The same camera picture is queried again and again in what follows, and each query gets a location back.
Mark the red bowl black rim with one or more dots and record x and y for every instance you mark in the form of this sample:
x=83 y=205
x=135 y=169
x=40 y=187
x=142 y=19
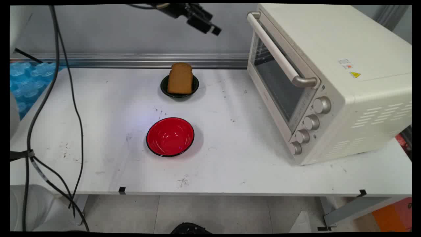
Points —
x=170 y=136

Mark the brown bread slice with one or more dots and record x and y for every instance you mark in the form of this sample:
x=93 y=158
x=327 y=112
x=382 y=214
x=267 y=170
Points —
x=180 y=79

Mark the red object behind oven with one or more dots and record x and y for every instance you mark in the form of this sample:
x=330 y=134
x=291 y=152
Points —
x=404 y=141

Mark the grey aluminium post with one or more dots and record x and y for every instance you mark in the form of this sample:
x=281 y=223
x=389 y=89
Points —
x=393 y=16

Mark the white label sticker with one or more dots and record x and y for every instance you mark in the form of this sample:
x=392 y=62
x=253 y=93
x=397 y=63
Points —
x=345 y=63

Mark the silver oven knob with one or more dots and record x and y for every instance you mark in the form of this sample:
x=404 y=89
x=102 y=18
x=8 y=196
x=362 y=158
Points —
x=311 y=122
x=302 y=136
x=321 y=105
x=295 y=148

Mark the aluminium rail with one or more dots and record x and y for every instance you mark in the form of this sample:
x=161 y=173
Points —
x=131 y=61

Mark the cream toaster oven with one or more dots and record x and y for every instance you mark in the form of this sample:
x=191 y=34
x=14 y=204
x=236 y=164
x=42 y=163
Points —
x=361 y=82

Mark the blue bubble wrap sheet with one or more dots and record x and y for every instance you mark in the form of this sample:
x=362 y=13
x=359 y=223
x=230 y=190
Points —
x=28 y=82

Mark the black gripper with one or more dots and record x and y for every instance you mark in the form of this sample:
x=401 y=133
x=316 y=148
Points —
x=174 y=10

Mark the orange box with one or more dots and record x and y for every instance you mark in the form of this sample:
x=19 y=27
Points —
x=393 y=215

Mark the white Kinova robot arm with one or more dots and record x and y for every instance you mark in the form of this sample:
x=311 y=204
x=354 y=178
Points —
x=33 y=210

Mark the black round floor object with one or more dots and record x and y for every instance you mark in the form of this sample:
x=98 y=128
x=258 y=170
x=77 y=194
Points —
x=190 y=228

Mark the dark green bowl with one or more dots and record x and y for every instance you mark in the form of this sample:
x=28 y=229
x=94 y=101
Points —
x=196 y=86

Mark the grey table leg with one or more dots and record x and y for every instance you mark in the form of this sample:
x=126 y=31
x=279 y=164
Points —
x=80 y=209

